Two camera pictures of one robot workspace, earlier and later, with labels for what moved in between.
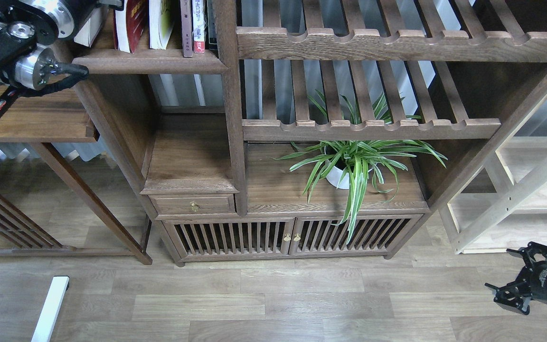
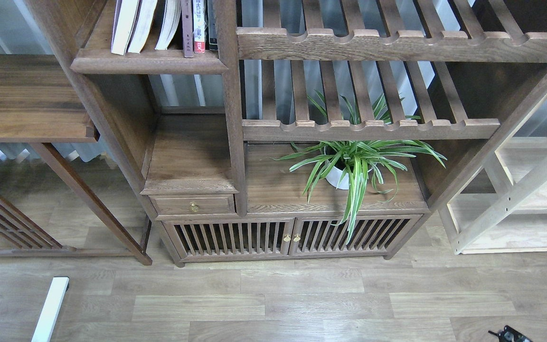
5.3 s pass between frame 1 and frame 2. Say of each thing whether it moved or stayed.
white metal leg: stayed
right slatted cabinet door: stayed
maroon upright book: stayed
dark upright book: stayed
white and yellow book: moved
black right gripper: moved
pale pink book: moved
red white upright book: stayed
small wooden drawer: stayed
